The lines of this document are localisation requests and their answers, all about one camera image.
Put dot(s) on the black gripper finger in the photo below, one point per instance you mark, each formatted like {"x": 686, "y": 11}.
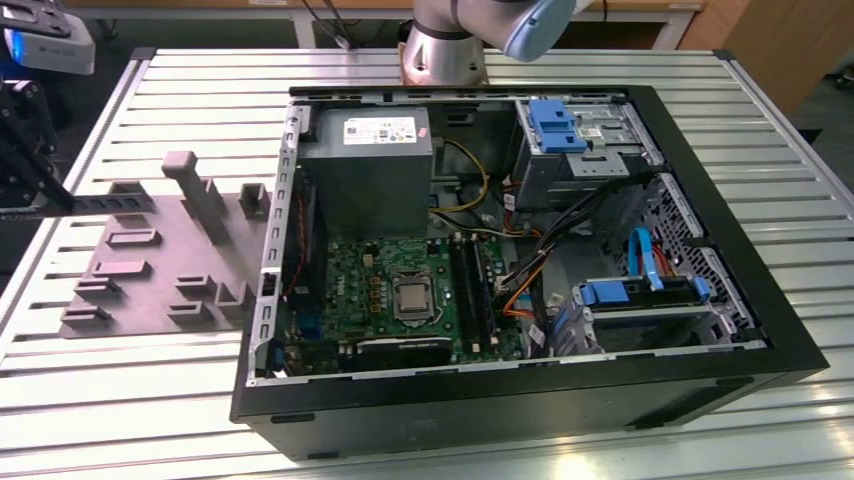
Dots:
{"x": 13, "y": 192}
{"x": 29, "y": 125}

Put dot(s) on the dark blue RAM stick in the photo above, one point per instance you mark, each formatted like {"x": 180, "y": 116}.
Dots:
{"x": 113, "y": 205}

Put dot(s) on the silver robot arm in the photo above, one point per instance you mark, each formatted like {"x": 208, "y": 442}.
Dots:
{"x": 440, "y": 55}

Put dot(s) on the black RAM slot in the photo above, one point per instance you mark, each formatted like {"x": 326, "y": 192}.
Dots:
{"x": 464, "y": 290}
{"x": 494, "y": 340}

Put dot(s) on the grey parts rack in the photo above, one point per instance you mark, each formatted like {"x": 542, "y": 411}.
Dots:
{"x": 173, "y": 250}

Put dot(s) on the grey power supply unit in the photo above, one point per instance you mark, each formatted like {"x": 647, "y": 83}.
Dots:
{"x": 360, "y": 190}

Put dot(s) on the blue port connector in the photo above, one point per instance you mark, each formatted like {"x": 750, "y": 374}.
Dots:
{"x": 275, "y": 357}

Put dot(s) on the green motherboard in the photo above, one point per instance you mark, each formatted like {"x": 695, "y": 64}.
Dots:
{"x": 354, "y": 260}

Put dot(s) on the silver CPU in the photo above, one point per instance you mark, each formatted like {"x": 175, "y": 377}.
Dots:
{"x": 414, "y": 298}

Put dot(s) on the CPU socket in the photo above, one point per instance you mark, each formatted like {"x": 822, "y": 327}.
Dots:
{"x": 414, "y": 316}

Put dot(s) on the black graphics card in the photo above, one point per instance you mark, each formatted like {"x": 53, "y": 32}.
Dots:
{"x": 400, "y": 351}

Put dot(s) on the blue plastic drive carrier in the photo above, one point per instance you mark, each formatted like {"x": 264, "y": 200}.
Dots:
{"x": 556, "y": 127}

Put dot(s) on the black open PC case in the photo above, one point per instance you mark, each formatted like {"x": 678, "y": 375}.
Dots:
{"x": 467, "y": 415}

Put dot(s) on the metal drive cage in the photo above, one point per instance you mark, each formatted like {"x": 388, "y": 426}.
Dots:
{"x": 600, "y": 170}

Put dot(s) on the hard disk in blue carrier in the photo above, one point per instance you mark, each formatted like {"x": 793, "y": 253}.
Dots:
{"x": 603, "y": 292}

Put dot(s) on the white framed desk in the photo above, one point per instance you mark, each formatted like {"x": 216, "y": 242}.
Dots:
{"x": 675, "y": 30}

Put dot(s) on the metal disk bay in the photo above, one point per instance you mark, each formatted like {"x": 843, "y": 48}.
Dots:
{"x": 654, "y": 320}

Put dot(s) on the wooden cabinet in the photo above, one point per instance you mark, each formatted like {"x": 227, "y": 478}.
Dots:
{"x": 767, "y": 50}

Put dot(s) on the black chair base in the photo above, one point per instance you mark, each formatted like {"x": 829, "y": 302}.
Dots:
{"x": 842, "y": 80}

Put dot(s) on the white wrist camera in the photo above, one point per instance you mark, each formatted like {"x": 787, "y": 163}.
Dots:
{"x": 53, "y": 50}

